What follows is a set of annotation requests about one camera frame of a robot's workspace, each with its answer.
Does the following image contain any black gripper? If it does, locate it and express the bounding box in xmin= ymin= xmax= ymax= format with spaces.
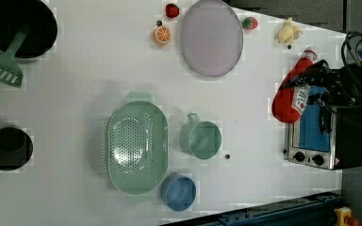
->
xmin=283 ymin=59 xmax=362 ymax=106

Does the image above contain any red ketchup bottle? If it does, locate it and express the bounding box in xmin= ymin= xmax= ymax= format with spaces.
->
xmin=271 ymin=46 xmax=319 ymax=123

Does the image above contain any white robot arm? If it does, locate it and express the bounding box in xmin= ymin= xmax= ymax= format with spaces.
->
xmin=281 ymin=60 xmax=362 ymax=107

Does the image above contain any green oval strainer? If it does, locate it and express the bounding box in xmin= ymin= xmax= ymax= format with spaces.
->
xmin=106 ymin=91 xmax=169 ymax=203

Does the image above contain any black toaster oven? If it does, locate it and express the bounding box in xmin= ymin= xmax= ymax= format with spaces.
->
xmin=284 ymin=87 xmax=362 ymax=170

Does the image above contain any peeled banana toy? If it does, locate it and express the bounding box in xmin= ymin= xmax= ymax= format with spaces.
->
xmin=277 ymin=17 xmax=304 ymax=45

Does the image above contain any red green strawberry toy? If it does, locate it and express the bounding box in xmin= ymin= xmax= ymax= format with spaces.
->
xmin=241 ymin=17 xmax=258 ymax=30

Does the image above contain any lavender round plate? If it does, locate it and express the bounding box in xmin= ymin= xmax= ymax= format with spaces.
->
xmin=180 ymin=0 xmax=243 ymax=76

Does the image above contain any yellow emergency stop box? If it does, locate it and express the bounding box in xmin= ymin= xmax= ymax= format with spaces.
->
xmin=334 ymin=207 xmax=360 ymax=226

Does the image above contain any green mug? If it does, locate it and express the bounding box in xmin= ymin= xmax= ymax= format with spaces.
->
xmin=179 ymin=113 xmax=222 ymax=160

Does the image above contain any dark red strawberry toy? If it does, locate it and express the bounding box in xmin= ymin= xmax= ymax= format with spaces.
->
xmin=165 ymin=3 xmax=180 ymax=19

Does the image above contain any orange slice toy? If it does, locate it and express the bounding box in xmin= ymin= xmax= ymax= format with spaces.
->
xmin=153 ymin=25 xmax=171 ymax=45

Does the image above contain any blue cup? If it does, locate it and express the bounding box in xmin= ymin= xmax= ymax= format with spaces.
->
xmin=160 ymin=173 xmax=196 ymax=212

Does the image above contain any green spatula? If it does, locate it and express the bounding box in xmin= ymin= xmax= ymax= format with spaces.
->
xmin=0 ymin=28 xmax=28 ymax=88

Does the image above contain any small black cup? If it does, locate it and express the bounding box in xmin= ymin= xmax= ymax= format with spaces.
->
xmin=0 ymin=127 xmax=34 ymax=170

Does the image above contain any large black pot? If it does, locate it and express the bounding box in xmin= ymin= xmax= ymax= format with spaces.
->
xmin=0 ymin=0 xmax=58 ymax=58

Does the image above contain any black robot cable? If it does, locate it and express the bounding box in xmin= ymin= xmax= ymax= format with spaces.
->
xmin=320 ymin=31 xmax=362 ymax=137

